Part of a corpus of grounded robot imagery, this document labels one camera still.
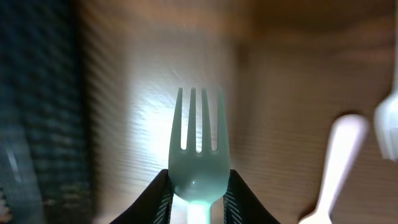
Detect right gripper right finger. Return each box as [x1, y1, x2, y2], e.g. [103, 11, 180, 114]
[223, 169, 280, 224]

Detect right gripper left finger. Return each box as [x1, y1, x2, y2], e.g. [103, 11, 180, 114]
[111, 169, 174, 224]

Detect mint green plastic fork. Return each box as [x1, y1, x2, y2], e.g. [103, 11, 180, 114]
[168, 88, 231, 224]

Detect dark green plastic basket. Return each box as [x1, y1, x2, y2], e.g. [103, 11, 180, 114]
[1, 0, 93, 223]

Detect pale pink plastic fork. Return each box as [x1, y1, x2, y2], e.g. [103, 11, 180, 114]
[298, 114, 368, 224]

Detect white plastic fork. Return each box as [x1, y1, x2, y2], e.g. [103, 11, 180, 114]
[374, 1, 397, 162]

